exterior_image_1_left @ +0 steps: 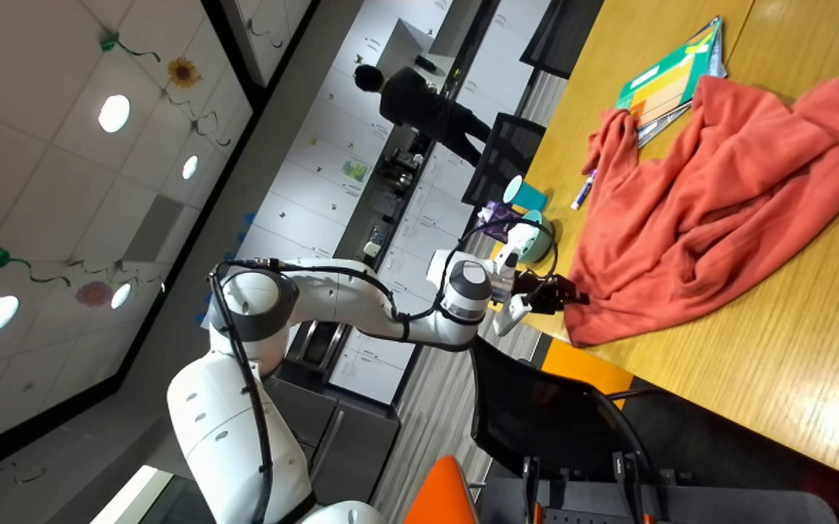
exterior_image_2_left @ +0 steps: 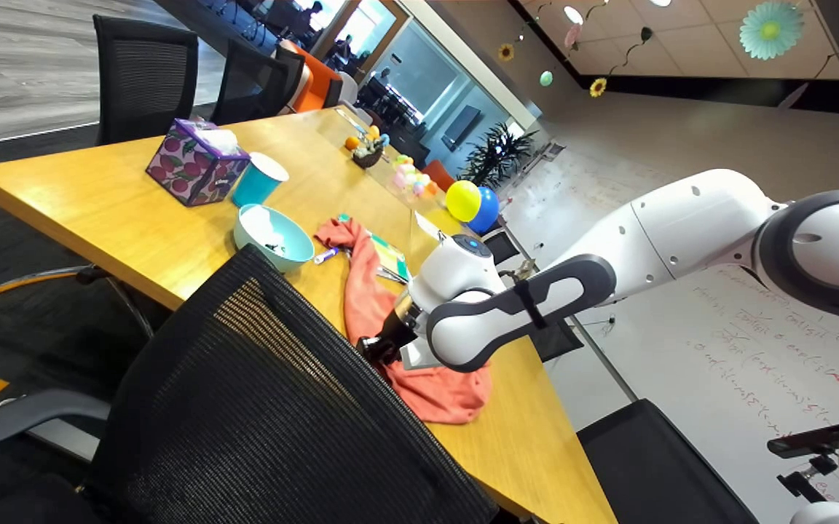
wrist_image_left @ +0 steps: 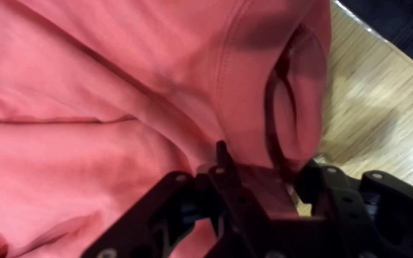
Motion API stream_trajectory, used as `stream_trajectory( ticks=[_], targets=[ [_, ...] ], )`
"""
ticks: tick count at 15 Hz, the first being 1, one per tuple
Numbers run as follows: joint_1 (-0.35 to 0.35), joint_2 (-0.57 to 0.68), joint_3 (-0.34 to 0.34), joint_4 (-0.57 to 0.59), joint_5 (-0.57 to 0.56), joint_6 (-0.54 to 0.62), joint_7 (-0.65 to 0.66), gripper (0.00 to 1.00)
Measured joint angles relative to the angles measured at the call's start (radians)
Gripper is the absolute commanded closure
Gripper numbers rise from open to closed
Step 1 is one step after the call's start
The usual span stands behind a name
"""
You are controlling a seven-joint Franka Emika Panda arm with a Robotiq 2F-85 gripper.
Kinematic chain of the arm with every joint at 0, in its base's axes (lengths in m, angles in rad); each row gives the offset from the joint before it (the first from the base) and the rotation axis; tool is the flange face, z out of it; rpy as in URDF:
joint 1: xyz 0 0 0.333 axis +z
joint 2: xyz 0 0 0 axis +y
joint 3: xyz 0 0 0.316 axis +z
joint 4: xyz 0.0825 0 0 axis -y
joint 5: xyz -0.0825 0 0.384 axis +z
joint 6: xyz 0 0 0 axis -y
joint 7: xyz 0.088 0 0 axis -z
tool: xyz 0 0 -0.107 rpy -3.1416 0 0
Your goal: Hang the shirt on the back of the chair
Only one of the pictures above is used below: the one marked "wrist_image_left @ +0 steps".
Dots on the orange shirt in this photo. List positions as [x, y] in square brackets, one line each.
[121, 94]

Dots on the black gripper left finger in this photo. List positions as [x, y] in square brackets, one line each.
[187, 215]

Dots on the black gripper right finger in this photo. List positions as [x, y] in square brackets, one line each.
[359, 219]

